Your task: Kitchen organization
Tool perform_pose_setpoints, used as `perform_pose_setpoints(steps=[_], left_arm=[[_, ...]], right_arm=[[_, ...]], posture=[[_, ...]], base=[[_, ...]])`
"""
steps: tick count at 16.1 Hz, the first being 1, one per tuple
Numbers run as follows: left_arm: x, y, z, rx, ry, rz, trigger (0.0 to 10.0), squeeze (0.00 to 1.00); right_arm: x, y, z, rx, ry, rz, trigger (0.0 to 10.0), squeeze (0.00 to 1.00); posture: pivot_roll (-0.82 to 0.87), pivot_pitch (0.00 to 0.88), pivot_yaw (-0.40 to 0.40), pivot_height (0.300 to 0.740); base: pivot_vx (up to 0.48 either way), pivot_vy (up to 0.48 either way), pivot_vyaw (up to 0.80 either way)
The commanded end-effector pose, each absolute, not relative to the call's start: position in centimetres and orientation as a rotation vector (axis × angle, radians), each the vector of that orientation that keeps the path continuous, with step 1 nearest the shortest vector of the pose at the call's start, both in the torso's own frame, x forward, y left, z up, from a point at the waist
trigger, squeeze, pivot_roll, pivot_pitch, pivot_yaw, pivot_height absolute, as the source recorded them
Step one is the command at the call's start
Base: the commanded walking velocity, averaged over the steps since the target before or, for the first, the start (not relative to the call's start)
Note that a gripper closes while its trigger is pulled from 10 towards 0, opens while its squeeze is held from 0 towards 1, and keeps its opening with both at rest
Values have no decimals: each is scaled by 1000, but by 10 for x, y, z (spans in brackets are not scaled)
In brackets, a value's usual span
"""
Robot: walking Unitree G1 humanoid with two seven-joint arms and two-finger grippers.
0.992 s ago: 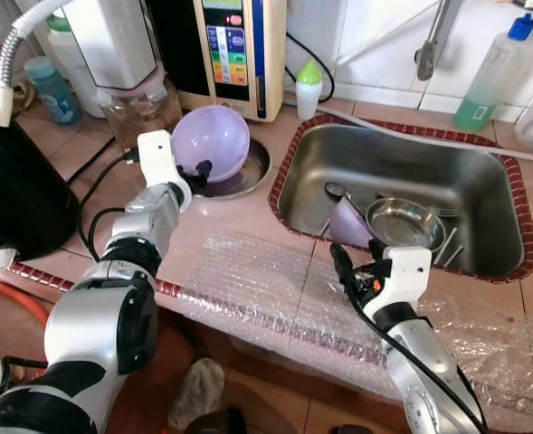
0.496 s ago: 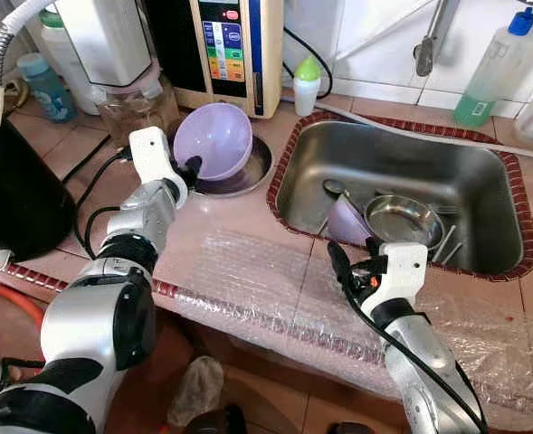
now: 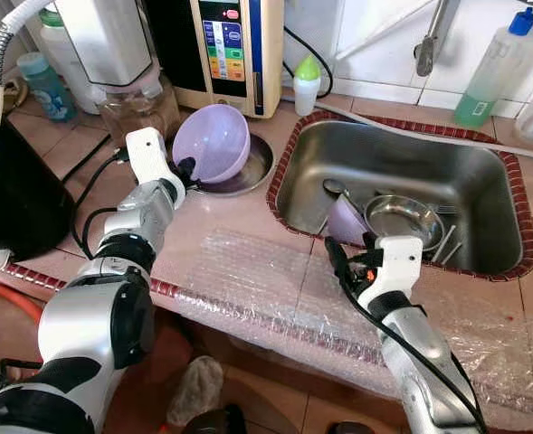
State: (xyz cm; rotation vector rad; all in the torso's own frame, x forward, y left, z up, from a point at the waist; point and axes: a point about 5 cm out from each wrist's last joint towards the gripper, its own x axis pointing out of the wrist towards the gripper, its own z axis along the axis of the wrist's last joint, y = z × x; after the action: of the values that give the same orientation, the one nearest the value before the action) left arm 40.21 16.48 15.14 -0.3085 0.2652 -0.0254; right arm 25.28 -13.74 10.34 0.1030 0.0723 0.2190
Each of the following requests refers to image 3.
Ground large purple plastic bowl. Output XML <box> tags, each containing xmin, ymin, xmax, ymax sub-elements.
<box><xmin>172</xmin><ymin>104</ymin><xmax>251</xmax><ymax>184</ymax></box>

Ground stainless steel kitchen sink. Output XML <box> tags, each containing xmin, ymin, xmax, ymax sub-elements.
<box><xmin>273</xmin><ymin>120</ymin><xmax>522</xmax><ymax>278</ymax></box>

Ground small purple plastic bowl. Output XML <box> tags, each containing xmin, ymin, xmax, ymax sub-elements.
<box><xmin>325</xmin><ymin>193</ymin><xmax>372</xmax><ymax>247</ymax></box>

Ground steel spoon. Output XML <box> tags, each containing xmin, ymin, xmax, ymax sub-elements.
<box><xmin>322</xmin><ymin>177</ymin><xmax>350</xmax><ymax>205</ymax></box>

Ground stainless steel bowl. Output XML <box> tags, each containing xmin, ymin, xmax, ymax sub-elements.
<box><xmin>364</xmin><ymin>194</ymin><xmax>445</xmax><ymax>251</ymax></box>

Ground round stainless steel plate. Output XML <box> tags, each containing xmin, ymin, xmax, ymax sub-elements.
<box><xmin>194</xmin><ymin>134</ymin><xmax>274</xmax><ymax>197</ymax></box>

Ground glass blender jar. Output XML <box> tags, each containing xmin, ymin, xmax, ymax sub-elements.
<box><xmin>99</xmin><ymin>74</ymin><xmax>182</xmax><ymax>146</ymax></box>

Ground clear bubble wrap sheet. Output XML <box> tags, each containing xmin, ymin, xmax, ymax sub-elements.
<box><xmin>168</xmin><ymin>229</ymin><xmax>533</xmax><ymax>419</ymax></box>

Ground steel chopstick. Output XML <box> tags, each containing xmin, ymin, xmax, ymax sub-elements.
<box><xmin>433</xmin><ymin>223</ymin><xmax>463</xmax><ymax>266</ymax></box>

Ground cream water ionizer appliance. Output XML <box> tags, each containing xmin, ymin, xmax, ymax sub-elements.
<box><xmin>190</xmin><ymin>0</ymin><xmax>286</xmax><ymax>119</ymax></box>

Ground white bottle green cap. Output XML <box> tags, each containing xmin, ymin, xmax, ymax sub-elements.
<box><xmin>293</xmin><ymin>54</ymin><xmax>323</xmax><ymax>117</ymax></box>

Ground white blender base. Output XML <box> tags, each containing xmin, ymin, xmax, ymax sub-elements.
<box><xmin>53</xmin><ymin>0</ymin><xmax>156</xmax><ymax>89</ymax></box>

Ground teal plastic bottle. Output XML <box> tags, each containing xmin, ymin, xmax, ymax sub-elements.
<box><xmin>16</xmin><ymin>52</ymin><xmax>78</xmax><ymax>124</ymax></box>

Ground large black pot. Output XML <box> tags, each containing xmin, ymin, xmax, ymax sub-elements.
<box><xmin>0</xmin><ymin>116</ymin><xmax>76</xmax><ymax>264</ymax></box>

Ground large white plastic bottle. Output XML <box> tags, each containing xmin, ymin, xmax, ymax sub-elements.
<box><xmin>37</xmin><ymin>7</ymin><xmax>100</xmax><ymax>116</ymax></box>

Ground grey floor rag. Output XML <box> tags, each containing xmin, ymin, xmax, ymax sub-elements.
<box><xmin>166</xmin><ymin>354</ymin><xmax>224</xmax><ymax>429</ymax></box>

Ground green dish soap bottle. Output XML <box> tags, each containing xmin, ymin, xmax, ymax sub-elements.
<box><xmin>453</xmin><ymin>7</ymin><xmax>533</xmax><ymax>128</ymax></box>

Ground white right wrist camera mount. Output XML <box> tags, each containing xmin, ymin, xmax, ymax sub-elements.
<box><xmin>357</xmin><ymin>236</ymin><xmax>424</xmax><ymax>309</ymax></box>

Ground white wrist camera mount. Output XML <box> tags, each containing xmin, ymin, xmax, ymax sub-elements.
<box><xmin>125</xmin><ymin>127</ymin><xmax>186</xmax><ymax>196</ymax></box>
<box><xmin>357</xmin><ymin>236</ymin><xmax>424</xmax><ymax>309</ymax></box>

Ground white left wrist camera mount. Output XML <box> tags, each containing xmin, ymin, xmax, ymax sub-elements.
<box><xmin>125</xmin><ymin>127</ymin><xmax>186</xmax><ymax>196</ymax></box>

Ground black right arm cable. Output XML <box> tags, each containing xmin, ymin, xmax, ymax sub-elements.
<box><xmin>337</xmin><ymin>260</ymin><xmax>490</xmax><ymax>434</ymax></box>

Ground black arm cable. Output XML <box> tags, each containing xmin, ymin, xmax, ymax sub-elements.
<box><xmin>337</xmin><ymin>260</ymin><xmax>490</xmax><ymax>434</ymax></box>
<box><xmin>62</xmin><ymin>136</ymin><xmax>138</xmax><ymax>261</ymax></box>

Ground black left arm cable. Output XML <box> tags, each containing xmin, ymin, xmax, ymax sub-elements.
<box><xmin>62</xmin><ymin>136</ymin><xmax>138</xmax><ymax>261</ymax></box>

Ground grey flexible hose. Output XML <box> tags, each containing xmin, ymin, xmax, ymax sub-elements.
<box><xmin>0</xmin><ymin>0</ymin><xmax>57</xmax><ymax>127</ymax></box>

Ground metal wall faucet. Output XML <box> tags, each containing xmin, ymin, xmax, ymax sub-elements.
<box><xmin>414</xmin><ymin>0</ymin><xmax>453</xmax><ymax>79</ymax></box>

